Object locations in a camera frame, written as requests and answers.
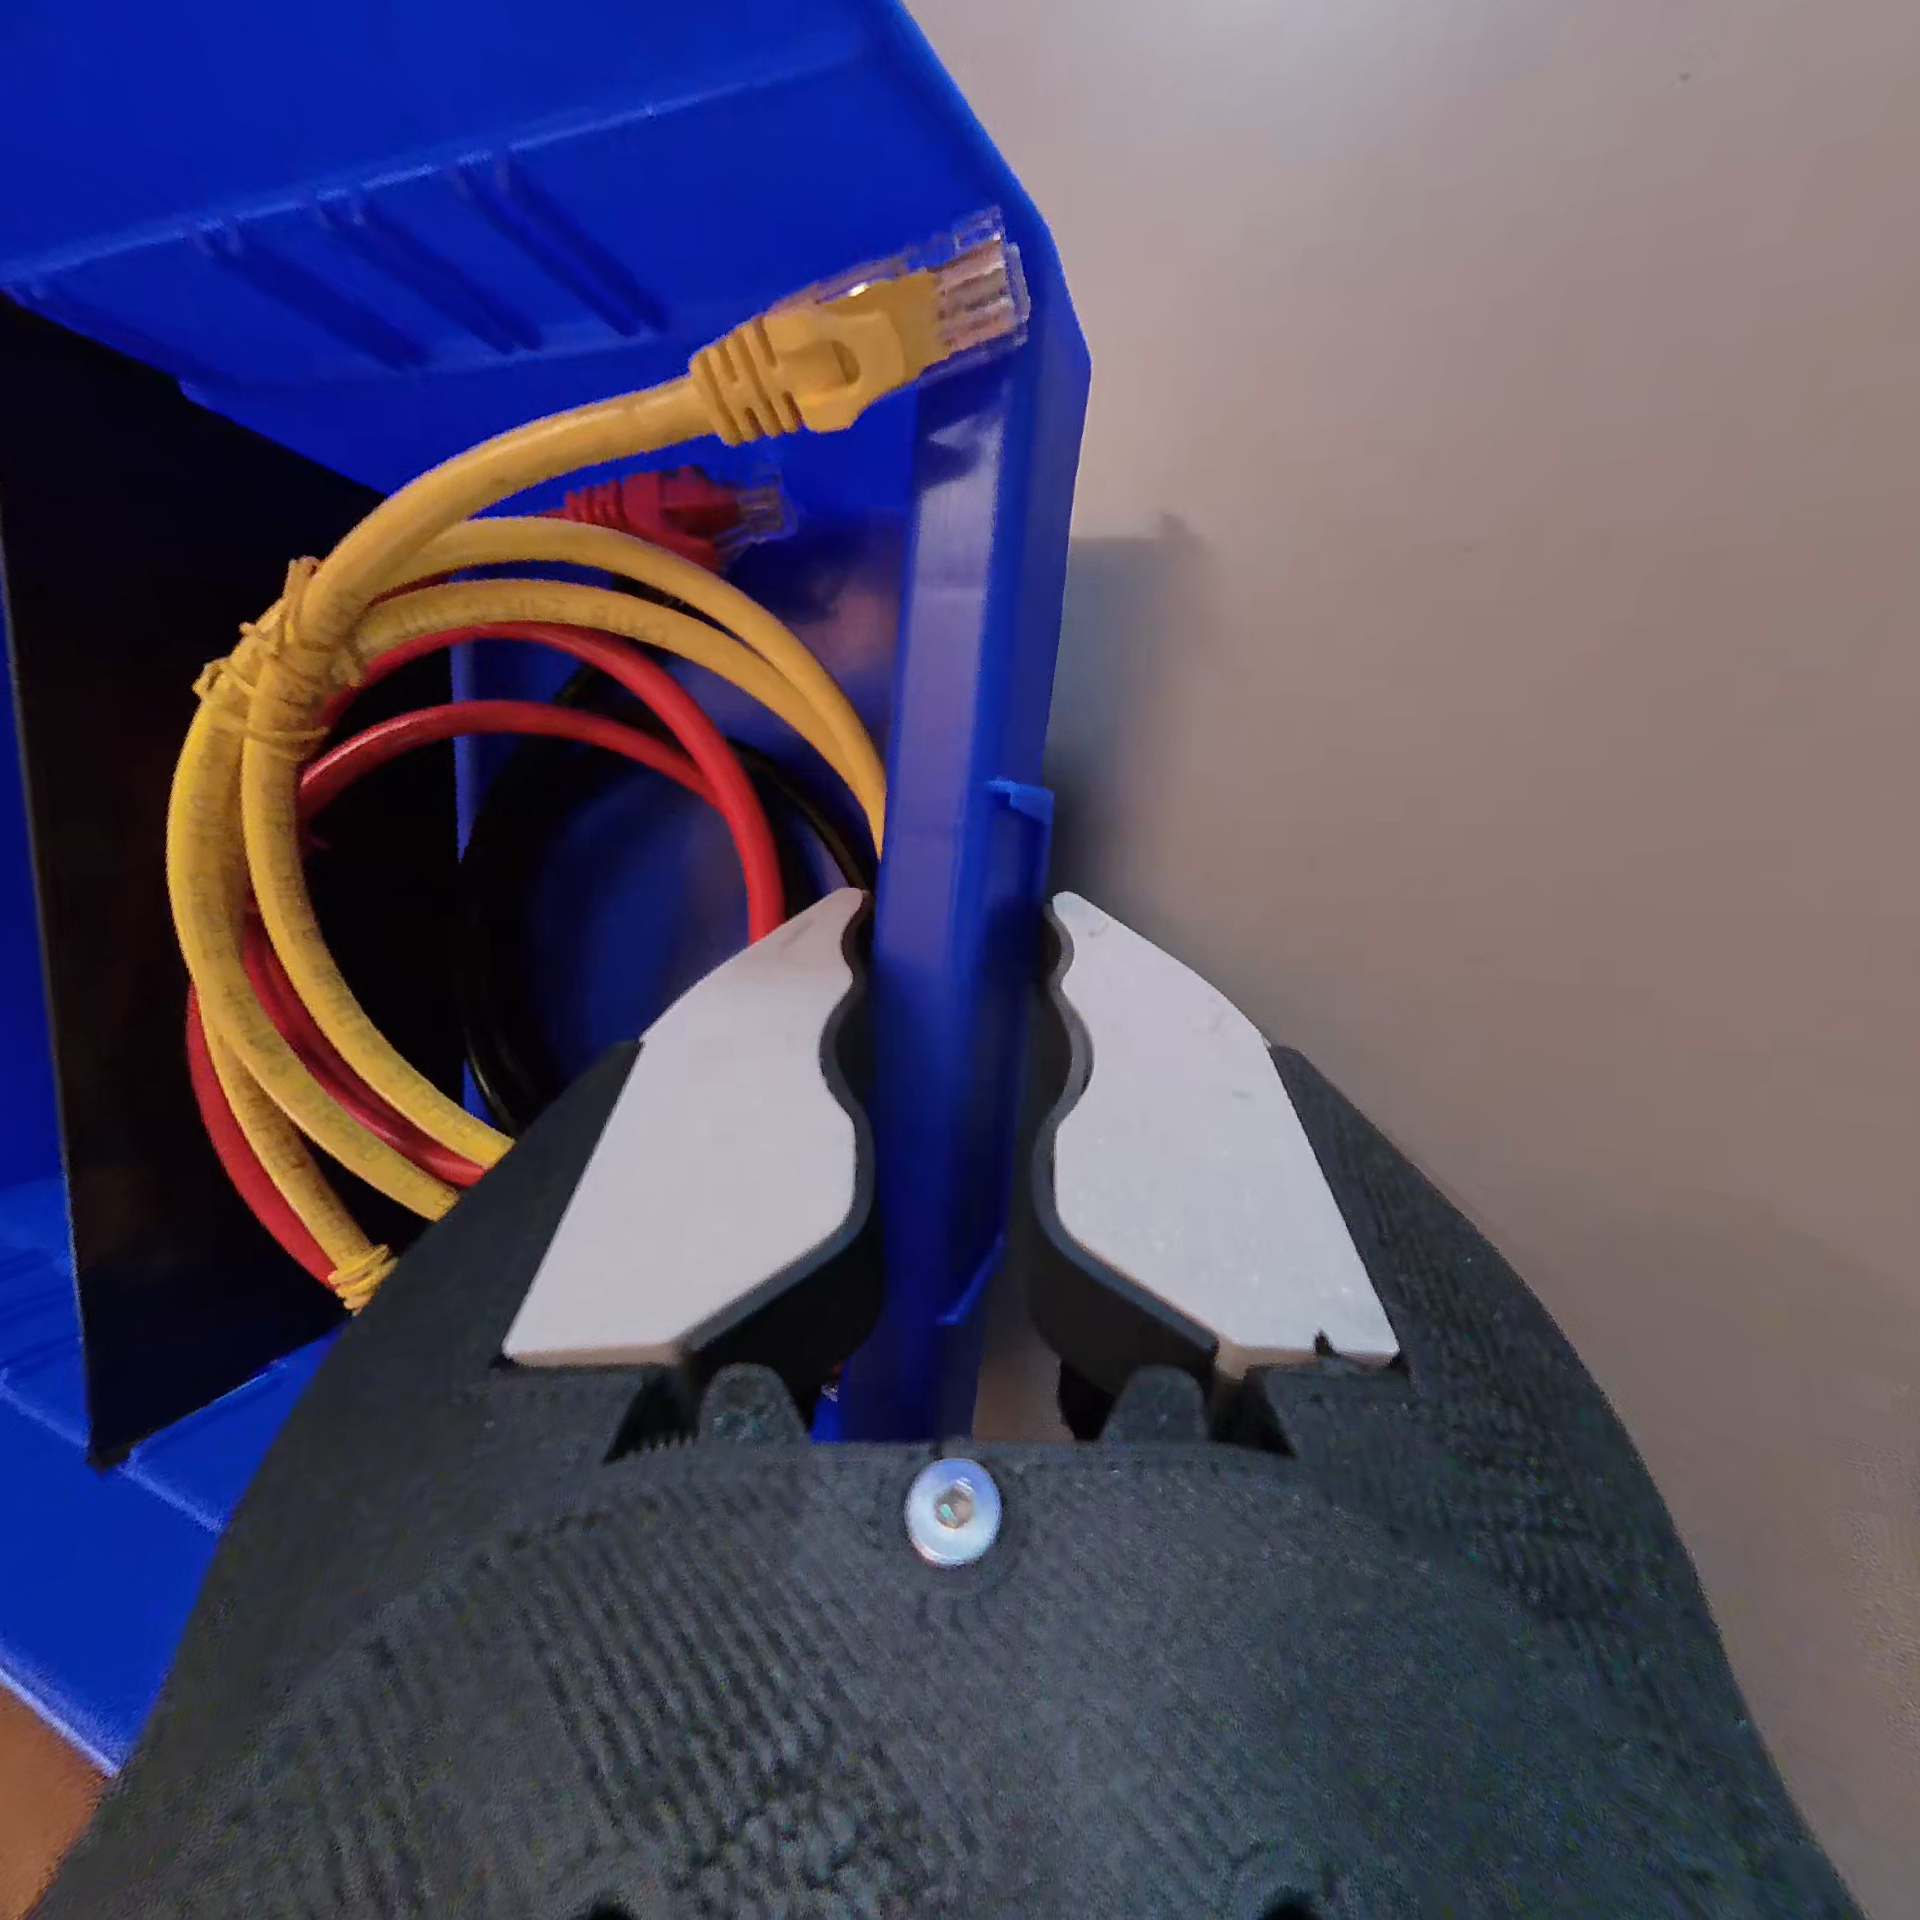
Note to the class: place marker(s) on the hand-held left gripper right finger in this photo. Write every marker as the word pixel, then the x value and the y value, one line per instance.
pixel 1200 1184

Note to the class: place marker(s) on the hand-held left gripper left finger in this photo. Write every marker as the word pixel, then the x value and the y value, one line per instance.
pixel 705 1184

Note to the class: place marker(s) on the blue plastic bin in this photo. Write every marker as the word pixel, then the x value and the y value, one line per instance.
pixel 960 751

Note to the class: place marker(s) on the black bin divider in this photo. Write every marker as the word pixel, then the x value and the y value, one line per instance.
pixel 120 751

